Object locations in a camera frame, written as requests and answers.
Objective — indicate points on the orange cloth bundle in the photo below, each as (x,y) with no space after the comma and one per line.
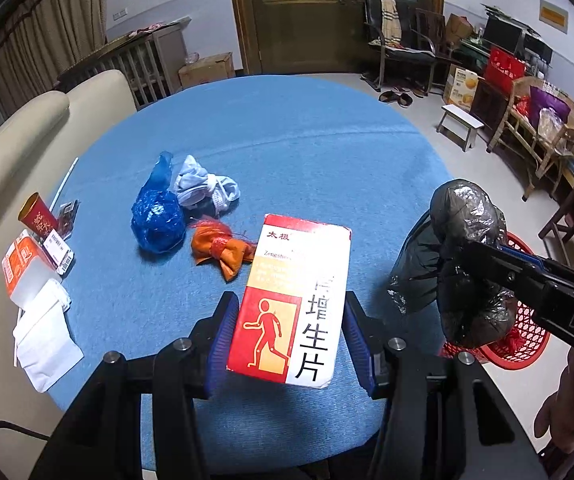
(222,250)

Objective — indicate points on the small glass jar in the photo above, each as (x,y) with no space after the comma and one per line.
(192,58)

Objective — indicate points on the white napkin stack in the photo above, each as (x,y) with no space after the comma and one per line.
(54,297)

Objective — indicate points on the yellow printed carton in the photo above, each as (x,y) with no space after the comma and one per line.
(459,90)

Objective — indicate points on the striped scarf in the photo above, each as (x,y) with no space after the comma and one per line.
(389,20)

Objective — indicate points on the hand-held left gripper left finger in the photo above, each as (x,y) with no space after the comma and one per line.
(222,340)

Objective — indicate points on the orange white carton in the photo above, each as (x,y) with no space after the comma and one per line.
(24,265)

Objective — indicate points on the red white medicine box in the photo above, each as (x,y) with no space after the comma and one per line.
(292,300)

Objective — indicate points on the cream leather sofa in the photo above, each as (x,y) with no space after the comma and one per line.
(42,135)

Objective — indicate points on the black plastic bag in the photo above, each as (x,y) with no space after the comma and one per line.
(467,220)

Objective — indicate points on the brown wooden chair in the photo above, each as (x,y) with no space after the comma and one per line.
(439,30)

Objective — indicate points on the red plastic basket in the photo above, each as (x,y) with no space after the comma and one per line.
(532,330)

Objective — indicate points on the white wall socket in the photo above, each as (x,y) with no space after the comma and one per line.
(120,13)

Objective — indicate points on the wooden glass-panel door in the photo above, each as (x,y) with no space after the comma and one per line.
(307,25)

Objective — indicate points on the open brown cardboard box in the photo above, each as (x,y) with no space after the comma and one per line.
(459,27)

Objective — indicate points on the white paper sheets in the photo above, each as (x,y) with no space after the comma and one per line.
(47,355)

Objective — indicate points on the wicker chair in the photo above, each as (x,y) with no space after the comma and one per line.
(522,130)

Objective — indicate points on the red plastic bag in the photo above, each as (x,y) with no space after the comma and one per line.
(513,342)

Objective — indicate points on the blue plastic bag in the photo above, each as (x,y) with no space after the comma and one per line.
(159,215)

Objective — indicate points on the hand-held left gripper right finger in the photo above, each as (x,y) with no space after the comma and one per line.
(359,345)

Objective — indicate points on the beige striped curtain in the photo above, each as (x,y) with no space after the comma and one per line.
(42,25)

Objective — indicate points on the wooden radiator cover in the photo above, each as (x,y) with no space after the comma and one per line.
(142,60)

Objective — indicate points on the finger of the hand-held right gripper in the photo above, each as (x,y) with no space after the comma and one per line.
(522,257)
(492,265)

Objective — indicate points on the dark snack packet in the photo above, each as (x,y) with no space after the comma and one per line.
(68,217)

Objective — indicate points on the small white stool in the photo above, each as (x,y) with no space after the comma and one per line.
(459,122)

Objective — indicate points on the red gift bag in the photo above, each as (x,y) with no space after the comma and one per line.
(504,70)

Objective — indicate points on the white bag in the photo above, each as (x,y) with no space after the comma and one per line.
(202,185)

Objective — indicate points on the black monitor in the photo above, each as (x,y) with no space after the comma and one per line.
(502,32)

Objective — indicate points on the white barcode label packet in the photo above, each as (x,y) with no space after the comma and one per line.
(59,255)

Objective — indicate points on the clear plastic bag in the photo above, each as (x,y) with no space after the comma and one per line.
(551,125)

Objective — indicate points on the black metal chair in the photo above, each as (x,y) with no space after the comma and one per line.
(407,57)

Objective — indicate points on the yellow wall sign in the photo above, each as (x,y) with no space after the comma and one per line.
(553,16)

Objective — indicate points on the red paper cup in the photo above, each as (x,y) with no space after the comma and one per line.
(39,217)

